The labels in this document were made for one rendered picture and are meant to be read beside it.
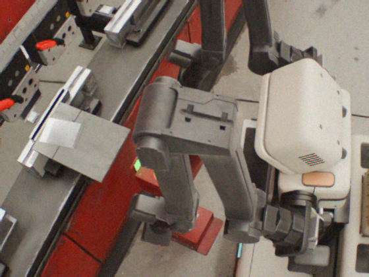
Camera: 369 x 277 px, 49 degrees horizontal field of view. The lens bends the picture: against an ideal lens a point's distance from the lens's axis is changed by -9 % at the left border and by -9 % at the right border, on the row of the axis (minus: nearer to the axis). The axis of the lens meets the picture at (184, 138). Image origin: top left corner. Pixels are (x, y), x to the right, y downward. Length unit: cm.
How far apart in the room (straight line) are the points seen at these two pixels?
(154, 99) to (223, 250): 164
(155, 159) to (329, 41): 235
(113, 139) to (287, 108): 59
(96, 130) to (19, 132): 143
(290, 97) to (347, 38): 204
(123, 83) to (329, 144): 87
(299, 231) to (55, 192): 80
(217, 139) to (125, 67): 105
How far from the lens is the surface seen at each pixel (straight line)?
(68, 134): 133
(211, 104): 57
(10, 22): 108
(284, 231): 91
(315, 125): 84
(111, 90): 153
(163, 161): 58
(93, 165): 126
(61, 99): 141
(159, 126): 55
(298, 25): 289
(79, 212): 151
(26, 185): 146
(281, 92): 91
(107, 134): 130
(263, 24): 101
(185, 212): 85
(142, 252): 219
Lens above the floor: 210
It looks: 62 degrees down
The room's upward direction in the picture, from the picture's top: 11 degrees counter-clockwise
